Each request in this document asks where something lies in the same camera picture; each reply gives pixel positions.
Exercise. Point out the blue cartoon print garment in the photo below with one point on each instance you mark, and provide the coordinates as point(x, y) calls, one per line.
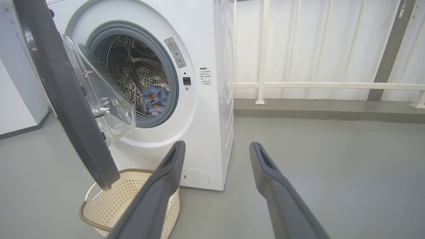
point(156, 99)

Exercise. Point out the white front-load washing machine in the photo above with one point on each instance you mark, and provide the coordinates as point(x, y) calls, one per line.
point(206, 132)

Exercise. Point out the grey warning sticker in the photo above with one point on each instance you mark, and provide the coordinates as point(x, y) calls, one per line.
point(175, 52)

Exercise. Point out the grey window post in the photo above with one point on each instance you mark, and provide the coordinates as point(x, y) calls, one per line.
point(391, 49)

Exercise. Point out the washing machine drum with clothes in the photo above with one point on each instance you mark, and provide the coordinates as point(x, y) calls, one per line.
point(139, 66)

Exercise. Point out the cream perforated laundry basket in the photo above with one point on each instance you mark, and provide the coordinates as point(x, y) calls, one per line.
point(113, 205)

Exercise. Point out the round filter cover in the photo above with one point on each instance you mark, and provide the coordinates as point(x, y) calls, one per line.
point(196, 177)

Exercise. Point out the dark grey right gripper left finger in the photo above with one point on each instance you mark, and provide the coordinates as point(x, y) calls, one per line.
point(156, 199)

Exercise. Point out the grey washing machine door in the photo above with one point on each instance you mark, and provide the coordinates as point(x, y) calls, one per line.
point(63, 93)

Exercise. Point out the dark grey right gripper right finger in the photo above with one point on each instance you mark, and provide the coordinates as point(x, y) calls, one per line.
point(285, 209)

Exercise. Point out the cream white railing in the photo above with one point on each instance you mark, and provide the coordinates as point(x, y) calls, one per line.
point(315, 85)

